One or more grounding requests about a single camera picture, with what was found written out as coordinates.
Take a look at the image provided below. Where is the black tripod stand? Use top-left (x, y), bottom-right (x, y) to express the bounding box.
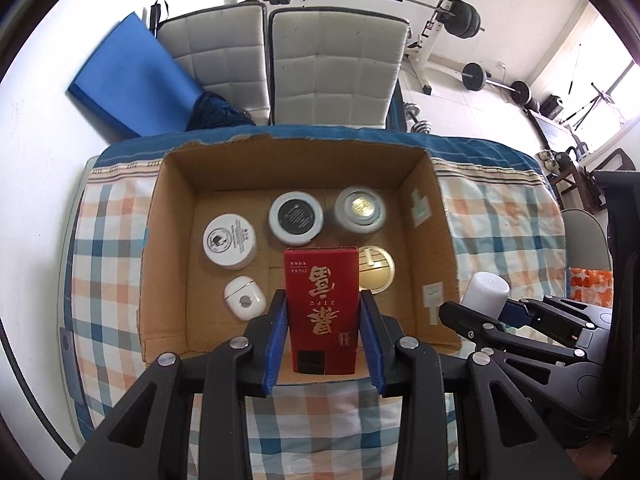
top-left (562, 42), bottom-right (628, 126)

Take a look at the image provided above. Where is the red rectangular box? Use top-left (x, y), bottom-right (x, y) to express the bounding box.
top-left (283, 246), bottom-right (362, 376)

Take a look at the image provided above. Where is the grey table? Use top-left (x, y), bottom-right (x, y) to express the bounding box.
top-left (57, 157), bottom-right (101, 441)

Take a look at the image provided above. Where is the dark wooden chair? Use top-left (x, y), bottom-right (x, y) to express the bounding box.
top-left (552, 147), bottom-right (640, 206)

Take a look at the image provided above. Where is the checkered tablecloth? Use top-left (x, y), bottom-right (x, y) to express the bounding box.
top-left (62, 125), bottom-right (568, 480)

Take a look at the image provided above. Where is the orange white cushion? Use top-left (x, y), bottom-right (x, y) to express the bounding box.
top-left (567, 266), bottom-right (615, 311)

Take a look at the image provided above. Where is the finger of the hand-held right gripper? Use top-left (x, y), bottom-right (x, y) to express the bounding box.
top-left (502, 296), bottom-right (613, 346)
top-left (440, 301), bottom-right (601, 376)

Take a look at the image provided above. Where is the bright window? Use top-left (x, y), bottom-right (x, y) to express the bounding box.
top-left (595, 57), bottom-right (640, 126)

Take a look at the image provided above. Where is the blue foam mat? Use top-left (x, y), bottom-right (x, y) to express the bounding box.
top-left (67, 11), bottom-right (206, 138)

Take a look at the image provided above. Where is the cardboard box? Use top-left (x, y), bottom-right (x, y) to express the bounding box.
top-left (136, 134), bottom-right (463, 386)

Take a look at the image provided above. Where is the short barbell with black plates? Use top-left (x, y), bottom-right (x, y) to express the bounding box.
top-left (460, 61), bottom-right (533, 107)

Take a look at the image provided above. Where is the grey padded chair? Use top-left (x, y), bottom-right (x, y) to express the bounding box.
top-left (268, 6), bottom-right (411, 128)
top-left (159, 1), bottom-right (273, 126)

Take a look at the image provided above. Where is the barbell on rack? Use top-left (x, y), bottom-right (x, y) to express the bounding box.
top-left (299, 0), bottom-right (463, 95)

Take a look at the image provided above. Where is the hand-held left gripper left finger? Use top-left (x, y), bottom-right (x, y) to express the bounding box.
top-left (62, 287), bottom-right (291, 480)

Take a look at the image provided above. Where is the black treadmill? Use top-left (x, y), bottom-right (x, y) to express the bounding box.
top-left (530, 110), bottom-right (586, 148)

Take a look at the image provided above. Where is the small white bottle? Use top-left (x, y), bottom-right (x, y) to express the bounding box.
top-left (460, 271), bottom-right (511, 318)

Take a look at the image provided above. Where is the chrome dumbbell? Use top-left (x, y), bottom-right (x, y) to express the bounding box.
top-left (402, 102), bottom-right (433, 135)

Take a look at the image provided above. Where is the white rimmed round tin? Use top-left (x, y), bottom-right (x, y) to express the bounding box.
top-left (268, 191), bottom-right (325, 247)

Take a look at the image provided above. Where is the white round jar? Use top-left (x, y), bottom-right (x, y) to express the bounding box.
top-left (202, 213), bottom-right (259, 268)

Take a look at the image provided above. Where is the silver round jar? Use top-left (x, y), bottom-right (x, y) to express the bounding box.
top-left (334, 186), bottom-right (387, 233)

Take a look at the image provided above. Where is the gold lid round tin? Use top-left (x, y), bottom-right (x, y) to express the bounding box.
top-left (357, 245), bottom-right (396, 293)

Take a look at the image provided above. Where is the white earbuds case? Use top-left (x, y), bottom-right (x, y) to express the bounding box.
top-left (223, 276), bottom-right (266, 322)

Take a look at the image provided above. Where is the grey round-back chair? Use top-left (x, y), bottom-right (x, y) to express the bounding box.
top-left (560, 207), bottom-right (613, 273)

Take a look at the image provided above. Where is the dark blue cloth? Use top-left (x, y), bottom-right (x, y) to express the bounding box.
top-left (186, 91), bottom-right (256, 131)

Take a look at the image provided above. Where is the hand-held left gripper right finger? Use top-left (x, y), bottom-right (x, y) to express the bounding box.
top-left (359, 290), bottom-right (566, 480)

